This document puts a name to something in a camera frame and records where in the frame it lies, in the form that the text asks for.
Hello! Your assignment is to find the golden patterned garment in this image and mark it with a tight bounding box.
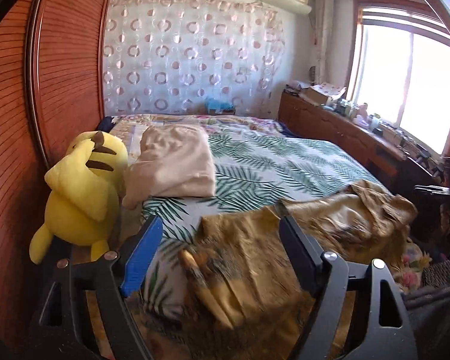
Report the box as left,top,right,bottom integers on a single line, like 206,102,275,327
178,180,417,359

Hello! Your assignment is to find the red-brown wooden wardrobe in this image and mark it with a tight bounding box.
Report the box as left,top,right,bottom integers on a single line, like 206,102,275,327
0,0,109,352

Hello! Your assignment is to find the pink figurine on sideboard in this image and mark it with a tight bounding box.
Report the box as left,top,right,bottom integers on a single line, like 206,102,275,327
353,102,369,128

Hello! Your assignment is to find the palm-leaf print sheet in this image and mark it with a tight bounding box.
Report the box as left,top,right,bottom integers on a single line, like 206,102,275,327
139,125,376,320

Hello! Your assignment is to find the circle-patterned sheer curtain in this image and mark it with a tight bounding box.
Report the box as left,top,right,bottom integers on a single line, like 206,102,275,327
102,0,285,116

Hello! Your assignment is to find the beige folded garment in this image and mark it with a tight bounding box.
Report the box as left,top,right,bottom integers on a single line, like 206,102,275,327
122,124,216,210

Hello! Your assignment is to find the cardboard box with paper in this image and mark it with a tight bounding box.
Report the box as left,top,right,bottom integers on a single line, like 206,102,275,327
305,82,346,104

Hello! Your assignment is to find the blue toy on bed end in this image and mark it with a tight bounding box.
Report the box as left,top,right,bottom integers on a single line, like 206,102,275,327
205,97,236,116

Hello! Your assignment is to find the yellow pikachu plush toy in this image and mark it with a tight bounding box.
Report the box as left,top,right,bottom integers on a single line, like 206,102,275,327
29,131,128,264

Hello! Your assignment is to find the wooden sideboard cabinet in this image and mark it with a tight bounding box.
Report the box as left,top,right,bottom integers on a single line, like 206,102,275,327
278,92,437,194

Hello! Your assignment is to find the window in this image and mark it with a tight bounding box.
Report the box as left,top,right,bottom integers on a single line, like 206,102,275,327
346,0,450,155

